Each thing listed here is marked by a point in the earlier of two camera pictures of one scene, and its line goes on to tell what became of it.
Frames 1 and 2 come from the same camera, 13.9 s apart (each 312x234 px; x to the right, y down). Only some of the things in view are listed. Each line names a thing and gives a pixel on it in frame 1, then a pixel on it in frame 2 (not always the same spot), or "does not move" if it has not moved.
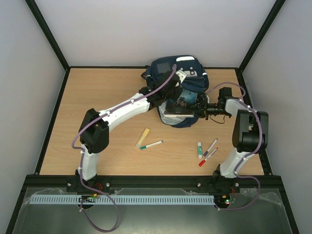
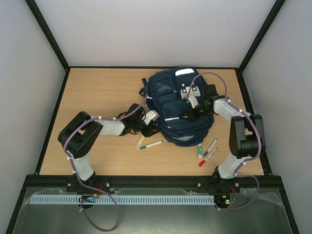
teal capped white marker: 152,144 does not move
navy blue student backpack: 196,80 -> 163,89
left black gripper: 175,97 -> 148,132
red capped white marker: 202,162 does not move
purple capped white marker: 210,147 does not move
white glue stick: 199,149 does not move
